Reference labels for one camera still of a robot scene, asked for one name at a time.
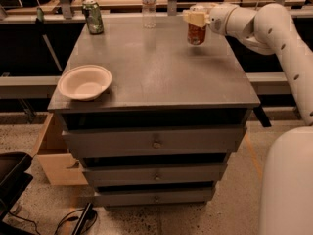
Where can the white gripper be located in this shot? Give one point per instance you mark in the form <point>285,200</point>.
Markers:
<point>216,21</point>

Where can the red coke can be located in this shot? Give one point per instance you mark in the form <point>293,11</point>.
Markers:
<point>196,35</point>

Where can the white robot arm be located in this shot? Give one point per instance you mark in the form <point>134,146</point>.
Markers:
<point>268,30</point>

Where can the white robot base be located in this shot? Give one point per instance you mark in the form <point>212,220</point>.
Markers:
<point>286,206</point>

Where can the green soda can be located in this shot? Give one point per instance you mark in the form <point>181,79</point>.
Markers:
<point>93,18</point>

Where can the white paper bowl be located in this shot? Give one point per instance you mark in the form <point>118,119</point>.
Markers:
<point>84,83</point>

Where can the clear plastic water bottle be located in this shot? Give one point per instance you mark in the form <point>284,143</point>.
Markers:
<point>149,12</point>

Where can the top drawer with knob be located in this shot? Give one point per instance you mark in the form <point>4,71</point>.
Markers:
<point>120,143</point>

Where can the drawer with knob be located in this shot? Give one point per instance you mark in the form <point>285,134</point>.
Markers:
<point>120,143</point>
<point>163,197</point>
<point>153,174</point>

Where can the grey drawer cabinet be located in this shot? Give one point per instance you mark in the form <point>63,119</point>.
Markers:
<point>159,81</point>

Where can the middle drawer with knob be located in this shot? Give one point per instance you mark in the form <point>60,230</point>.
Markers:
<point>153,174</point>

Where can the bottom drawer with knob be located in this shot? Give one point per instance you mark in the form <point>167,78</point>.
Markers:
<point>163,197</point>

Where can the wooden box on floor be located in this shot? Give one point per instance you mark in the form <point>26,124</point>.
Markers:
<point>58,164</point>

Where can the black bin on floor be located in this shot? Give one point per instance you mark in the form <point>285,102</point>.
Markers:
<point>13,178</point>

